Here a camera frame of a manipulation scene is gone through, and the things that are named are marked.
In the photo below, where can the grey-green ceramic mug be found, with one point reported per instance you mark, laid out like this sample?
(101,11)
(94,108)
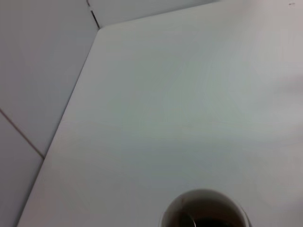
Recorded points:
(174,208)

